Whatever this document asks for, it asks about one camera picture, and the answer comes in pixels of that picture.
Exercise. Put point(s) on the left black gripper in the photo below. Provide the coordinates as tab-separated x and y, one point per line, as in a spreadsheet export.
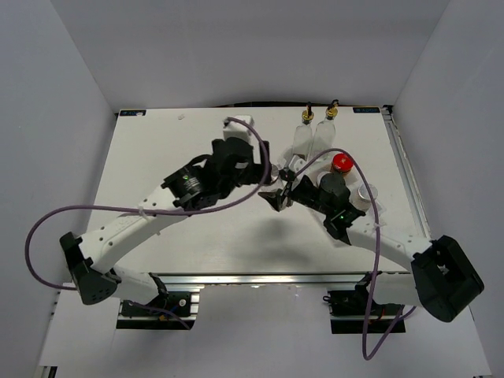
256	172

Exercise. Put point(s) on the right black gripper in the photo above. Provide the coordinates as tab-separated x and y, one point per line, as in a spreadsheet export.
277	198

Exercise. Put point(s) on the glass bottle dark sauce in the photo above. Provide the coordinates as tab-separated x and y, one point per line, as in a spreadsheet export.
303	133

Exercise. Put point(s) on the clear glass oil bottle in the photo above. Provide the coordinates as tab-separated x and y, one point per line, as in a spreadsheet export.
325	130

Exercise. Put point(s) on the red lid sauce jar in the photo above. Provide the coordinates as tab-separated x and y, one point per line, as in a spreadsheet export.
342	164

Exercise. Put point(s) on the blue label salt shaker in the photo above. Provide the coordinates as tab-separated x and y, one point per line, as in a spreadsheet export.
362	198

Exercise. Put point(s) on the white powder shaker jar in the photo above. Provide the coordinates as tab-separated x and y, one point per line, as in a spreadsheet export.
276	181

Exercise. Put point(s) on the dark pepper shaker jar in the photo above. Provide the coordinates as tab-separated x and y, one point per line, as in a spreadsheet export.
321	176

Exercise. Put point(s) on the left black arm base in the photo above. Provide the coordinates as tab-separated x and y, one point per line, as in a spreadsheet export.
173	308

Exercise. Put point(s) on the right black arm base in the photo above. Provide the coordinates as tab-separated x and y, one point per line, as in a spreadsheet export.
347	310

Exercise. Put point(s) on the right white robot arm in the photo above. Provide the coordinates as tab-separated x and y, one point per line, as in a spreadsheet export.
438	276

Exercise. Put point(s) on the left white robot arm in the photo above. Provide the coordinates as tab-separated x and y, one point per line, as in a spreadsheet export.
93	257

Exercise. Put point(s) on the white foam organizer tray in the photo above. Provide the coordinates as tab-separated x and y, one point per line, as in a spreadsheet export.
374	212

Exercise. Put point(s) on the right blue table sticker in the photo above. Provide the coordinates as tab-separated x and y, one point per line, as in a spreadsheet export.
366	109

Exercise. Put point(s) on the blue table sticker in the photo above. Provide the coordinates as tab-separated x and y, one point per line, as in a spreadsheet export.
366	109
132	113

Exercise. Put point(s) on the left blue table sticker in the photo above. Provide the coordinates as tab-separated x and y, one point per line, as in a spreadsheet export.
132	113

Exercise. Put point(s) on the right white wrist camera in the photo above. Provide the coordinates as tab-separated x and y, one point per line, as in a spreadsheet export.
296	164

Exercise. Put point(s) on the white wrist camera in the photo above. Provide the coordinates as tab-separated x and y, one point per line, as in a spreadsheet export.
234	129
296	164

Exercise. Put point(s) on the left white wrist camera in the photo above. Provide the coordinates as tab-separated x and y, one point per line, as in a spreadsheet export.
234	129

